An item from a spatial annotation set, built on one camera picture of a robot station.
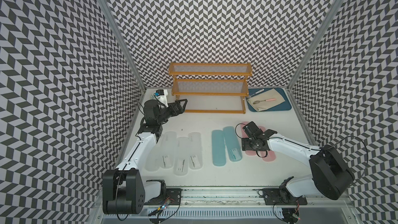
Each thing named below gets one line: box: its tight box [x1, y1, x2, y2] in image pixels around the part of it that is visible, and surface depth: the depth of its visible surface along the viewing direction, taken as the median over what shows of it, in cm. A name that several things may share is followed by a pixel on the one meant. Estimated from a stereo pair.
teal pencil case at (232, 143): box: [222, 126, 243, 163], surface depth 88 cm
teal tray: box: [247, 87, 292, 112], surface depth 110 cm
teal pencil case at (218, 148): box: [211, 129, 227, 167], surface depth 91 cm
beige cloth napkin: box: [247, 88, 286, 112], surface depth 111 cm
